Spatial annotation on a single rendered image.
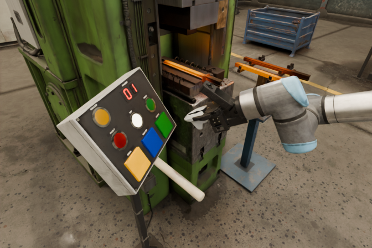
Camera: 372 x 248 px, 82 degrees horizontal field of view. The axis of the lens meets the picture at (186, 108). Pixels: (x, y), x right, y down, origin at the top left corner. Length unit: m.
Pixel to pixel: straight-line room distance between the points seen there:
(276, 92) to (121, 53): 0.64
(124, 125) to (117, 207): 1.22
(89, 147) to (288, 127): 0.54
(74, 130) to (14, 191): 1.72
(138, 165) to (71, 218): 1.28
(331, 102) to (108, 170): 0.67
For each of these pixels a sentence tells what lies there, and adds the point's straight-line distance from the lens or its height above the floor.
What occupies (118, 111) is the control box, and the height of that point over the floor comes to 1.14.
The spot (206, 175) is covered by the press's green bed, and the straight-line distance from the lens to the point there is 1.75.
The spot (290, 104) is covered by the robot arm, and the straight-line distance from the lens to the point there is 0.63.
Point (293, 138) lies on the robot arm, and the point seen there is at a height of 1.12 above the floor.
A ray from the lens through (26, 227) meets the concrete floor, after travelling 2.02.
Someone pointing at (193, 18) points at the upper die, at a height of 1.32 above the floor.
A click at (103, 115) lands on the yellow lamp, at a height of 1.17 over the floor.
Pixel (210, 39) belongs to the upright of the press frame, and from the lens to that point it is 1.40.
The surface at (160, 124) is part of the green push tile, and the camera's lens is 0.79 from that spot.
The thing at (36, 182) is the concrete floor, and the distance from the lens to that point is 2.26.
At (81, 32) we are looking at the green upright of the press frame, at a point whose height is 1.22.
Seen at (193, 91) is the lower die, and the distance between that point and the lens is 1.15.
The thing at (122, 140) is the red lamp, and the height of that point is 1.09.
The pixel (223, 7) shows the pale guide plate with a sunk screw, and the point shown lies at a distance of 1.40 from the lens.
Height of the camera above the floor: 1.51
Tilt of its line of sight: 34 degrees down
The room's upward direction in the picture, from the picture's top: straight up
